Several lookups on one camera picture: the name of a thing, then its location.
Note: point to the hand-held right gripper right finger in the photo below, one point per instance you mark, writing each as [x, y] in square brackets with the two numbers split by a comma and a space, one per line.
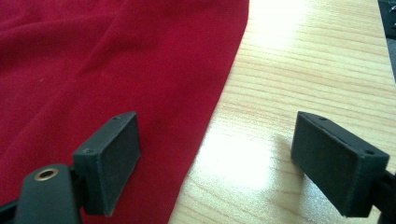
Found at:
[336, 161]

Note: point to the right black stand base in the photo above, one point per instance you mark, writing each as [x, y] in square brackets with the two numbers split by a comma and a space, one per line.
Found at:
[388, 15]

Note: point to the red polo shirt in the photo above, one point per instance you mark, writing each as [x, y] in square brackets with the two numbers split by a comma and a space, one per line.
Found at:
[93, 62]

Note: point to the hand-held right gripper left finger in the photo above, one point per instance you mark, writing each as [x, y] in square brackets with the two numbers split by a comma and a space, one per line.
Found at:
[109, 161]

